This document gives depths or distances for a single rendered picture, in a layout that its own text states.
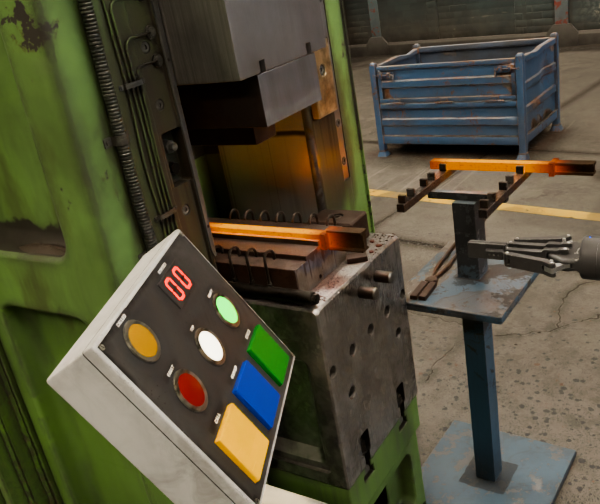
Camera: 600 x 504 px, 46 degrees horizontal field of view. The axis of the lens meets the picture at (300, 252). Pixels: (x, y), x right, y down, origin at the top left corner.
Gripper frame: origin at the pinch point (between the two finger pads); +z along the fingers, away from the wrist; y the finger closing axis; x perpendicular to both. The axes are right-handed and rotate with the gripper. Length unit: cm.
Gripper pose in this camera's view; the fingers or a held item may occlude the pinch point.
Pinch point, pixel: (487, 249)
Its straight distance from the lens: 132.4
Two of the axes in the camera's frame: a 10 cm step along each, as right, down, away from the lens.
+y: 5.2, -4.1, 7.5
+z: -8.4, -0.8, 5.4
